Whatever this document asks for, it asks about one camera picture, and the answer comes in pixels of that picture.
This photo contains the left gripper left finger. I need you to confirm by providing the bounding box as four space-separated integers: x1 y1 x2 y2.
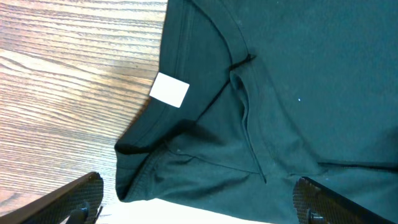
1 172 104 224

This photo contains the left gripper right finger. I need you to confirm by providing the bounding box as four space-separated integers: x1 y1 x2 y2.
293 177 394 224

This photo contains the black t-shirt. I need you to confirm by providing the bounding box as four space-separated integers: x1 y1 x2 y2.
114 0 397 223

